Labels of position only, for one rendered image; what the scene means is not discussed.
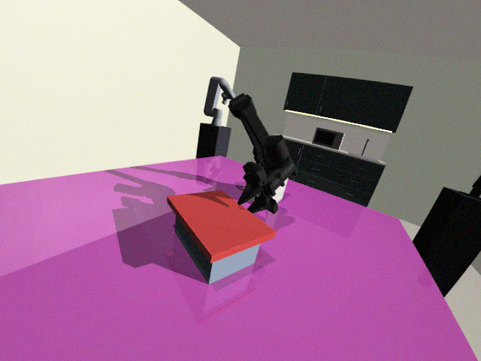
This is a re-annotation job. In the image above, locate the red lid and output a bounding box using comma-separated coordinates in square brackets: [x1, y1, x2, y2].
[167, 190, 276, 263]

